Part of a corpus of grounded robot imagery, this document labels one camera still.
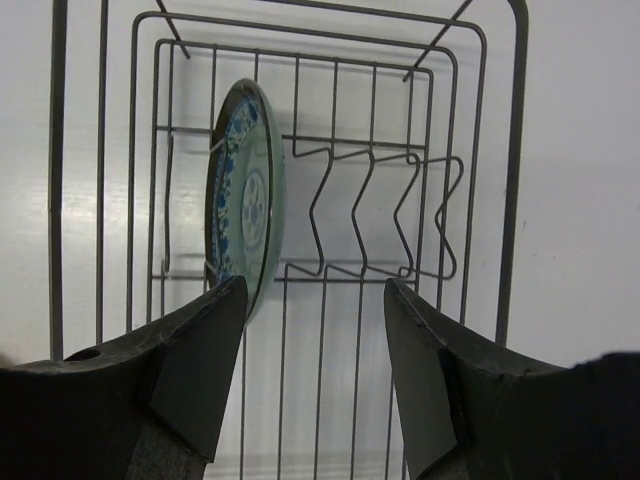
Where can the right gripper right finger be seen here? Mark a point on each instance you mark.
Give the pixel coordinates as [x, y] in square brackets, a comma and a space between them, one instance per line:
[469, 408]

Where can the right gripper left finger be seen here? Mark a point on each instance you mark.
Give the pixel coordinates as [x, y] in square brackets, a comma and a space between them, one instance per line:
[192, 353]

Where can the small blue patterned plate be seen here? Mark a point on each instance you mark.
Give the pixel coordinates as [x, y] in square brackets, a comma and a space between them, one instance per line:
[246, 193]

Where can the wire dish rack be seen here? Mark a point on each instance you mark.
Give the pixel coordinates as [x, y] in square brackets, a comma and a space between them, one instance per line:
[383, 131]

